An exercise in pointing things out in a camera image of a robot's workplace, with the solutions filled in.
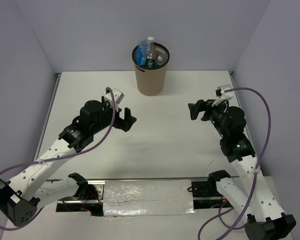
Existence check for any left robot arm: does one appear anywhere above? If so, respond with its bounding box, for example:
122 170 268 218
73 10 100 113
0 100 137 231

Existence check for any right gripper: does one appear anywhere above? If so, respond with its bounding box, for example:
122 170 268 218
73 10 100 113
188 97 228 138

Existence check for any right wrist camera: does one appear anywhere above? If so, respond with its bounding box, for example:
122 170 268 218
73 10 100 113
212 84 234 107

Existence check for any silver foil tape sheet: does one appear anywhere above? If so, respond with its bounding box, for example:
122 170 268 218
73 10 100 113
102 179 195 217

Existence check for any green label bottle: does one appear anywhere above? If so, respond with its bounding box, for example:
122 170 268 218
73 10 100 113
145 36 156 69

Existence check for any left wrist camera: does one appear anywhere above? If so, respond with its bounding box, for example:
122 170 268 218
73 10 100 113
103 88 125 112

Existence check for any brown paper bin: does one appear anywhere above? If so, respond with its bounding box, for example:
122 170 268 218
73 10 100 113
131 42 170 96

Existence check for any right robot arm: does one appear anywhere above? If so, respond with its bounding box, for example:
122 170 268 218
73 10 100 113
188 100 296 240

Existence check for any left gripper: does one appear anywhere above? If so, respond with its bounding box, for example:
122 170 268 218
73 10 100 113
91 95 136 134

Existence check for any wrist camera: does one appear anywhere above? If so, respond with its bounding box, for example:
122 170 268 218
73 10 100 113
212 84 234 107
103 88 125 112

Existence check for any aluminium rail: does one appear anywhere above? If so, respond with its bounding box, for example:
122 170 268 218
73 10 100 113
47 176 241 182

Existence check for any small bottle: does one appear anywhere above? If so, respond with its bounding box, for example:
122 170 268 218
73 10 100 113
156 54 165 66

